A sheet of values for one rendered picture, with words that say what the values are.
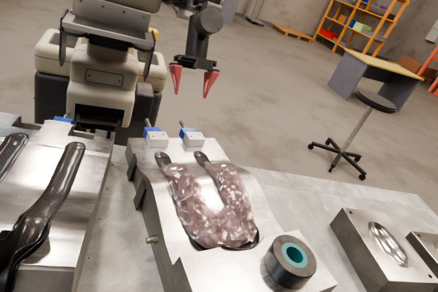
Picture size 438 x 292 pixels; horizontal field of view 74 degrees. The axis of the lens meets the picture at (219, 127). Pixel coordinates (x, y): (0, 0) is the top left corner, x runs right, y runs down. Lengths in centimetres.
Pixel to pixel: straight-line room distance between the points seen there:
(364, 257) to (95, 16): 97
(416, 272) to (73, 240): 71
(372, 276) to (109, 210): 59
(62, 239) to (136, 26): 71
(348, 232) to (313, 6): 997
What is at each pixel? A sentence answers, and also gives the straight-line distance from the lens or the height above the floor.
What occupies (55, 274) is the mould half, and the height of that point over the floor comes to 92.
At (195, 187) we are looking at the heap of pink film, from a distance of 61.
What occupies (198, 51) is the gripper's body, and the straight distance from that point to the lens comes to 76.
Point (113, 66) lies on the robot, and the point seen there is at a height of 89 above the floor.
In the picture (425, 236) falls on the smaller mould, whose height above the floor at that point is 86.
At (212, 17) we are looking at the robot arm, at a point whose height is 119.
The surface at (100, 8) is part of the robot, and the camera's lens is 100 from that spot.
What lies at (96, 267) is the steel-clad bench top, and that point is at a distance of 61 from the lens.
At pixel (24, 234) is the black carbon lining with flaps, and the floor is 91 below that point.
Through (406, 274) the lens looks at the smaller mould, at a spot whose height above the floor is 87.
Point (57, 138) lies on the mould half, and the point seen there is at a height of 89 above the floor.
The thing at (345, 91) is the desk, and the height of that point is 11.
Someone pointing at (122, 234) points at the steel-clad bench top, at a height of 80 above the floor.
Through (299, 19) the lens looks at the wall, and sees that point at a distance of 1047.
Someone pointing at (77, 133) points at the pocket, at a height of 87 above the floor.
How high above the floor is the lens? 131
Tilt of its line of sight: 29 degrees down
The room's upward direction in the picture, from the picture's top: 21 degrees clockwise
